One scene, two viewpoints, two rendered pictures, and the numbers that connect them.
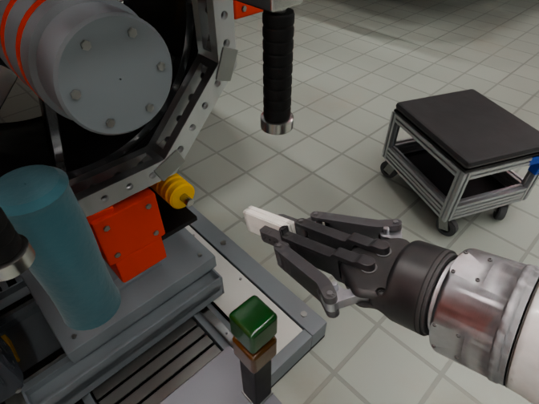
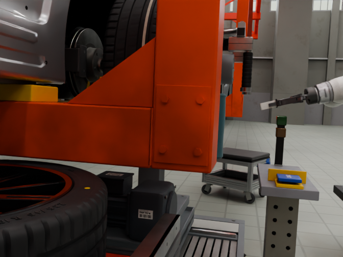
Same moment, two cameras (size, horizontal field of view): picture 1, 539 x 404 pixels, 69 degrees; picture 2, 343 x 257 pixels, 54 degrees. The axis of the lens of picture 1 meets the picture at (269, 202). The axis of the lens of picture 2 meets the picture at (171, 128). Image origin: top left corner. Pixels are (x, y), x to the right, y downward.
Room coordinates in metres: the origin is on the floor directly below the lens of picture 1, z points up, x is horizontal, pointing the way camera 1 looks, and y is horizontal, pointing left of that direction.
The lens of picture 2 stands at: (-0.69, 1.19, 0.70)
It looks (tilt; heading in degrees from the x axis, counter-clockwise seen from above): 4 degrees down; 326
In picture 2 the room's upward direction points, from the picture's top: 2 degrees clockwise
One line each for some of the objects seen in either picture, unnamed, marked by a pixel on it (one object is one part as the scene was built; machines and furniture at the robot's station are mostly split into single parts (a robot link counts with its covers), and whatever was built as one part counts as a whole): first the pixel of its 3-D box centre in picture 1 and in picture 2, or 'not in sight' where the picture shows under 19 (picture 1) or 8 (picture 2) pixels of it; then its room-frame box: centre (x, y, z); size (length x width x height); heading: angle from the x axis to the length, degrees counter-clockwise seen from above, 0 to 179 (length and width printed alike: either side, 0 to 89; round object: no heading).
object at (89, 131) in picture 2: not in sight; (76, 99); (0.31, 0.86, 0.69); 0.52 x 0.17 x 0.35; 43
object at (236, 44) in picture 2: not in sight; (240, 44); (0.25, 0.26, 0.93); 0.09 x 0.05 x 0.05; 43
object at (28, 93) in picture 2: not in sight; (25, 93); (0.43, 0.98, 0.71); 0.14 x 0.14 x 0.05; 43
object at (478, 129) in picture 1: (456, 160); (236, 173); (1.16, -0.69, 0.17); 0.43 x 0.36 x 0.34; 19
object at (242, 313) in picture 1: (253, 324); (281, 120); (0.22, 0.02, 0.64); 0.04 x 0.04 x 0.04; 43
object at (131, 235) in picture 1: (116, 220); not in sight; (0.54, 0.30, 0.48); 0.16 x 0.12 x 0.17; 43
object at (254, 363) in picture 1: (254, 345); (280, 132); (0.22, 0.02, 0.59); 0.04 x 0.04 x 0.04; 43
